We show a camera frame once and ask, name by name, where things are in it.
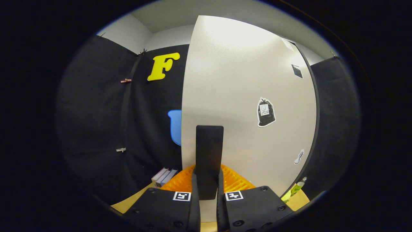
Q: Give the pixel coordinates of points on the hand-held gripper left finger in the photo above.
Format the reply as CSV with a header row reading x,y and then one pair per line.
x,y
195,206

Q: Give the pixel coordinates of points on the silver clip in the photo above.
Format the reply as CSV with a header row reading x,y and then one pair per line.
x,y
121,149

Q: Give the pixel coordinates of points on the small clear bottle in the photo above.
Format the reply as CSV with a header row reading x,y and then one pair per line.
x,y
297,187

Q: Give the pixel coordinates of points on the black clip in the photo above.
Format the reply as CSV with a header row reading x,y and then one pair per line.
x,y
333,54
143,51

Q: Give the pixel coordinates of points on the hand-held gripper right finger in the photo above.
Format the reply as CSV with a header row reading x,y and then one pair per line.
x,y
220,209

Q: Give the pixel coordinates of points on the black backdrop cloth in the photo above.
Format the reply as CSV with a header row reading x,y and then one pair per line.
x,y
96,112

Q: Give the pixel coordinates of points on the blue book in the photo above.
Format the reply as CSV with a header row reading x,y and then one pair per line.
x,y
169,177

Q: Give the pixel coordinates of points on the beige shoe cabinet door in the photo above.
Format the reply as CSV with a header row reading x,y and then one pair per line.
x,y
238,80

